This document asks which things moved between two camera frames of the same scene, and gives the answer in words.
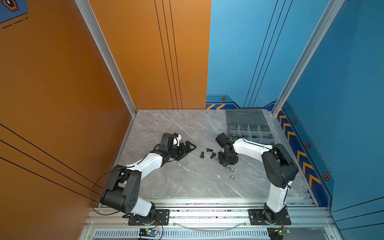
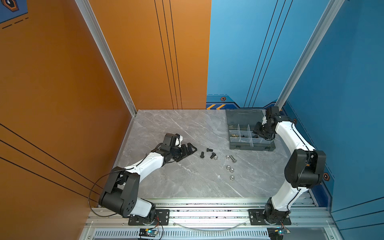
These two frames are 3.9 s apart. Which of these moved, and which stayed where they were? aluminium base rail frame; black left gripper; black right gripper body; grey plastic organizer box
Moved: black right gripper body
Stayed: grey plastic organizer box; aluminium base rail frame; black left gripper
